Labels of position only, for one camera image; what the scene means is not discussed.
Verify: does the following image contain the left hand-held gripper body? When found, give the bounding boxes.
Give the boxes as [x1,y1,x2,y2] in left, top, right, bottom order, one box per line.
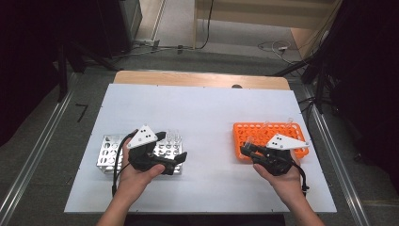
[127,124,177,176]

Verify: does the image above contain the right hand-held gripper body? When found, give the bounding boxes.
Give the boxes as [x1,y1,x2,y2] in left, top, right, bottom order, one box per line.
[253,133,311,177]

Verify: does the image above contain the orange plastic test tube rack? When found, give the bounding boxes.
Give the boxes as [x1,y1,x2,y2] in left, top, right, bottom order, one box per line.
[232,121,311,163]

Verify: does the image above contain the silver metal test tube rack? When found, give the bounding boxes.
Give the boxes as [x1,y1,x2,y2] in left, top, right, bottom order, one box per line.
[96,133,184,176]

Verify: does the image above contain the person's right hand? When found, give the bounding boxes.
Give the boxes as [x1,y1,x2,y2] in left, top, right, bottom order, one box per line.
[253,153,304,202]

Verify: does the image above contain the person's left hand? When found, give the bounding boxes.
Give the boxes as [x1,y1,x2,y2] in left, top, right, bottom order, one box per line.
[117,139,167,197]

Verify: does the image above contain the white table board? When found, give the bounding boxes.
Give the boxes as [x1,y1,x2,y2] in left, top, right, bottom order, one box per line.
[64,83,337,215]

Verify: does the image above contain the wooden table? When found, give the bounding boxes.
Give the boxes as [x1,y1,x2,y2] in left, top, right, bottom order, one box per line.
[113,70,291,91]

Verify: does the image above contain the person's dark clothing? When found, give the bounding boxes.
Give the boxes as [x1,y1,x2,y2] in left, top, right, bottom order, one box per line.
[123,213,286,226]

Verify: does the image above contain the black metal stand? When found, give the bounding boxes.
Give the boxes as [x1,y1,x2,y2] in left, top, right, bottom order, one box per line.
[56,40,120,103]
[272,56,327,114]

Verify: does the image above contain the dark cabinet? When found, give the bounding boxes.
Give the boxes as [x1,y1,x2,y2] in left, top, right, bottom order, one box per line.
[93,0,143,59]

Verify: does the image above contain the black curtain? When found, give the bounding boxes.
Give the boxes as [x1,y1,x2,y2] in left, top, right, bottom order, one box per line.
[313,0,399,189]
[0,0,104,149]

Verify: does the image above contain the light wooden shelf unit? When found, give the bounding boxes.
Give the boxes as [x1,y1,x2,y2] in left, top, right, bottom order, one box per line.
[192,0,342,60]

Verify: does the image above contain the left hand-held gripper cable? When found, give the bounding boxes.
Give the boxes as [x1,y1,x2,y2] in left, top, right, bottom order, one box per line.
[111,130,139,197]

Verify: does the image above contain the hand-held gripper cable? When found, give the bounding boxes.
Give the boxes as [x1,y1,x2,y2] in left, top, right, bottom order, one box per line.
[111,130,139,197]
[293,159,311,197]

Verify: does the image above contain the right hand-held gripper cable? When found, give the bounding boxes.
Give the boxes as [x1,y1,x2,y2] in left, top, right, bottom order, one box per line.
[293,159,311,197]

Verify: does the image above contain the black floor cables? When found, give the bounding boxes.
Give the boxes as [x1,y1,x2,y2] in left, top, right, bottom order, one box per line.
[295,95,316,116]

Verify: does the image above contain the metal floor rail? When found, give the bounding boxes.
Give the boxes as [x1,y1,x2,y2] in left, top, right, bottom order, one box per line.
[0,73,79,219]
[301,84,372,226]

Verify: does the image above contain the grey floor cable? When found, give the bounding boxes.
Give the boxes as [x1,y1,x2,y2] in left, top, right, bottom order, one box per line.
[131,39,194,55]

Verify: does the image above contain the white floor cable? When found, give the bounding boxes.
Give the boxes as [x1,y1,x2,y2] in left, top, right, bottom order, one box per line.
[257,40,302,65]

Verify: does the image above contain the hanging black cable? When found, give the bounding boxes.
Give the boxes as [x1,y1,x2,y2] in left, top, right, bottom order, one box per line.
[196,0,215,51]

